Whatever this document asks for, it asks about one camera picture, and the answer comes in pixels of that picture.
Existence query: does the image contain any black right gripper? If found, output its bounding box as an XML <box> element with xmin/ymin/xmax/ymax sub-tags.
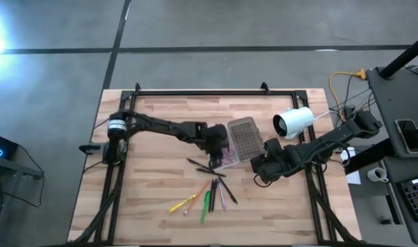
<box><xmin>251</xmin><ymin>150</ymin><xmax>294</xmax><ymax>184</ymax></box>

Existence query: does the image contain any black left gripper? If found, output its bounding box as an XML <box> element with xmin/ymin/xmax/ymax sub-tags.
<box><xmin>204</xmin><ymin>136</ymin><xmax>231</xmax><ymax>171</ymax></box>

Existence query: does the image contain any black pen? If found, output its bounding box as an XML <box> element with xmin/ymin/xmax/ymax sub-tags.
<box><xmin>208</xmin><ymin>178</ymin><xmax>216</xmax><ymax>213</ymax></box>
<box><xmin>195</xmin><ymin>167</ymin><xmax>227</xmax><ymax>178</ymax></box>
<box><xmin>187</xmin><ymin>158</ymin><xmax>211</xmax><ymax>170</ymax></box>
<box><xmin>211</xmin><ymin>178</ymin><xmax>219</xmax><ymax>213</ymax></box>
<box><xmin>218</xmin><ymin>176</ymin><xmax>239</xmax><ymax>205</ymax></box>

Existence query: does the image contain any clear plastic supply box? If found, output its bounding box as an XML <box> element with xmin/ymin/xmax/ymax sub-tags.
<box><xmin>213</xmin><ymin>118</ymin><xmax>241</xmax><ymax>170</ymax></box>

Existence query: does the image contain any translucent purple pen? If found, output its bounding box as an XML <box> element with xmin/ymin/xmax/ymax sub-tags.
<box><xmin>218</xmin><ymin>181</ymin><xmax>227</xmax><ymax>211</ymax></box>

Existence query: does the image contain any clear plastic box lid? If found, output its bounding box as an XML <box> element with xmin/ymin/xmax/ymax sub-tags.
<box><xmin>227</xmin><ymin>116</ymin><xmax>266</xmax><ymax>163</ymax></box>

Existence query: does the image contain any orange pencil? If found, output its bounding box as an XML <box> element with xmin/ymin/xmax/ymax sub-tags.
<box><xmin>183</xmin><ymin>179</ymin><xmax>211</xmax><ymax>216</ymax></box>

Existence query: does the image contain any green highlighter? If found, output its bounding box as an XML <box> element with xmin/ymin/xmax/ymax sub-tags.
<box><xmin>200</xmin><ymin>190</ymin><xmax>212</xmax><ymax>224</ymax></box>

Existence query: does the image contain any yellow highlighter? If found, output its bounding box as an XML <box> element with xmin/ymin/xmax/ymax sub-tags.
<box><xmin>168</xmin><ymin>194</ymin><xmax>198</xmax><ymax>214</ymax></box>

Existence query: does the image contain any white mug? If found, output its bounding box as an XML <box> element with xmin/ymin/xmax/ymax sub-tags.
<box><xmin>367</xmin><ymin>167</ymin><xmax>390</xmax><ymax>184</ymax></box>

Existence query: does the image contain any black table clamp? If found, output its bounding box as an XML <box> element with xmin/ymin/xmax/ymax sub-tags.
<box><xmin>78</xmin><ymin>143</ymin><xmax>108</xmax><ymax>156</ymax></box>

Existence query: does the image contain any black smartphone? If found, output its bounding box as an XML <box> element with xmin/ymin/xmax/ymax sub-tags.
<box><xmin>394</xmin><ymin>118</ymin><xmax>418</xmax><ymax>154</ymax></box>

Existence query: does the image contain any keyboard with coloured keys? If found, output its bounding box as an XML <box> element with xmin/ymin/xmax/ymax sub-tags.
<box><xmin>398</xmin><ymin>176</ymin><xmax>418</xmax><ymax>223</ymax></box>

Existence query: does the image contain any grey lower side table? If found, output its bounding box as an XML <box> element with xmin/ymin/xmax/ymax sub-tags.
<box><xmin>382</xmin><ymin>156</ymin><xmax>418</xmax><ymax>245</ymax></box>

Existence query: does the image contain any black pole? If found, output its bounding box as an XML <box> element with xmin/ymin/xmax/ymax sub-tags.
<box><xmin>379</xmin><ymin>32</ymin><xmax>418</xmax><ymax>80</ymax></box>

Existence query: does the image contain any black device with blue light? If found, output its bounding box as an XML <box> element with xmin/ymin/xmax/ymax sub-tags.
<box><xmin>0</xmin><ymin>131</ymin><xmax>19</xmax><ymax>161</ymax></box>

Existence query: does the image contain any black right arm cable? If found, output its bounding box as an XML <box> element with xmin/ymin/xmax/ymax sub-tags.
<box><xmin>252</xmin><ymin>173</ymin><xmax>277</xmax><ymax>189</ymax></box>

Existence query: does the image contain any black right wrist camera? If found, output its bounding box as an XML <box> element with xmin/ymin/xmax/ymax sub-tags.
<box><xmin>262</xmin><ymin>138</ymin><xmax>284</xmax><ymax>156</ymax></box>

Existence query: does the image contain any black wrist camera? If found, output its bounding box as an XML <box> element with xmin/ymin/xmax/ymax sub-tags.
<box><xmin>206</xmin><ymin>123</ymin><xmax>229</xmax><ymax>143</ymax></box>
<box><xmin>262</xmin><ymin>138</ymin><xmax>284</xmax><ymax>156</ymax></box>

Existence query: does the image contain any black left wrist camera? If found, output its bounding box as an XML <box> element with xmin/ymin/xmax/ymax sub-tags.
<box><xmin>206</xmin><ymin>123</ymin><xmax>229</xmax><ymax>143</ymax></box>

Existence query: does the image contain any white security camera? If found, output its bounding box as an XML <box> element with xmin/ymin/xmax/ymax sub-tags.
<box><xmin>272</xmin><ymin>106</ymin><xmax>315</xmax><ymax>141</ymax></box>

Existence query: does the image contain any black aluminium table frame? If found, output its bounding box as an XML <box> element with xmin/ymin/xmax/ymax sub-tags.
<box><xmin>67</xmin><ymin>82</ymin><xmax>364</xmax><ymax>246</ymax></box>

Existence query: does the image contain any white camera cable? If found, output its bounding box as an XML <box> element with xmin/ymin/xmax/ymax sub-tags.
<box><xmin>311</xmin><ymin>109</ymin><xmax>340</xmax><ymax>121</ymax></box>

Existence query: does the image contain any yellow extension cable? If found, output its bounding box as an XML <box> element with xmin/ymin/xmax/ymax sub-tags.
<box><xmin>328</xmin><ymin>68</ymin><xmax>368</xmax><ymax>121</ymax></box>

